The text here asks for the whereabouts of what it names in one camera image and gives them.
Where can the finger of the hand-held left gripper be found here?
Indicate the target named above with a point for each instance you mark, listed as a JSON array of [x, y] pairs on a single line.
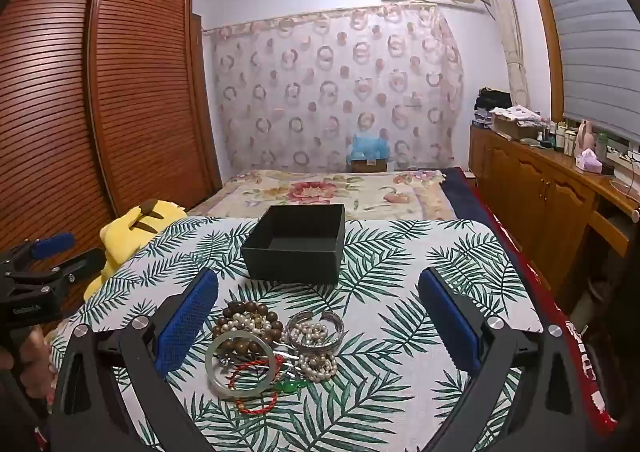
[[52, 243], [80, 264]]

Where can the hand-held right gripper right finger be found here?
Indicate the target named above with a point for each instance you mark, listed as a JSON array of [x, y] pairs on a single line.
[[450, 327]]

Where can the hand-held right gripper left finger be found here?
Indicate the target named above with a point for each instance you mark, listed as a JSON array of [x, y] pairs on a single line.
[[187, 322]]

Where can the silver cuff bangle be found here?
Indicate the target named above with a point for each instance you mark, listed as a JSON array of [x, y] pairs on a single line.
[[336, 324]]

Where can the black box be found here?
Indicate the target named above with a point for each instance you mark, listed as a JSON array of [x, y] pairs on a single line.
[[295, 262]]

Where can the person's left hand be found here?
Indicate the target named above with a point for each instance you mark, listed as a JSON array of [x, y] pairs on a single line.
[[37, 362]]

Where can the pale green jade bangle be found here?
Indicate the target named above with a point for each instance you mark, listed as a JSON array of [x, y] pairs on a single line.
[[212, 372]]

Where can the yellow plush toy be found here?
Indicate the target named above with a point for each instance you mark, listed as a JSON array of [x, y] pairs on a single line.
[[125, 227]]

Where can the leaf print tablecloth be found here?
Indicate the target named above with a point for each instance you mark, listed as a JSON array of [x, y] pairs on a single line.
[[390, 282]]

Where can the red patterned blanket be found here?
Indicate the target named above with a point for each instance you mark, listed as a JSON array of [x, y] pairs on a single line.
[[565, 332]]

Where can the green jade pendant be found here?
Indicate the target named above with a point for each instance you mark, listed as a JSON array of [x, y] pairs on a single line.
[[287, 387]]

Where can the navy blanket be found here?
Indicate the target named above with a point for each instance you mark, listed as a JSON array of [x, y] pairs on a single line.
[[462, 192]]

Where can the wooden sideboard cabinet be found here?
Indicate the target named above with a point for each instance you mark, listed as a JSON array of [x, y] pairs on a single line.
[[540, 192]]

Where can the wooden slatted wardrobe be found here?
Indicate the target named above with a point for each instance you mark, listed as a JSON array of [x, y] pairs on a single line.
[[140, 96]]

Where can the floral bedspread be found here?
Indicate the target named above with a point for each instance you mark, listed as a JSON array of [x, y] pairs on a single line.
[[310, 192]]

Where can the small cardboard box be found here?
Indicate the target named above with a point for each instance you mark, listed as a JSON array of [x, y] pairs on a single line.
[[367, 165]]

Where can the blue plastic bag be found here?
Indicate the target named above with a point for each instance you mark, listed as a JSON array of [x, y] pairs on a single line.
[[367, 146]]

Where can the cardboard box with printed cloth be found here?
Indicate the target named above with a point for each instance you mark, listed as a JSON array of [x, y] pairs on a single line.
[[515, 124]]

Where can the pink tissue pack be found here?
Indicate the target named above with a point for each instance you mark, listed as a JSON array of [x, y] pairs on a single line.
[[587, 160]]

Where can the row of toiletry bottles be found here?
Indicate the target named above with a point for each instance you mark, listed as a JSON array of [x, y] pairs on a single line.
[[562, 136]]

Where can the pink bottle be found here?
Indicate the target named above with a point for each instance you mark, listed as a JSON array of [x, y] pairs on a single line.
[[585, 134]]

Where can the white wrapped pipe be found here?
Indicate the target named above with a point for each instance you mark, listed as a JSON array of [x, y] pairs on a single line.
[[512, 46]]

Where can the grey window blind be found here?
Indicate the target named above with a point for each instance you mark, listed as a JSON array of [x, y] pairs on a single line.
[[590, 41]]

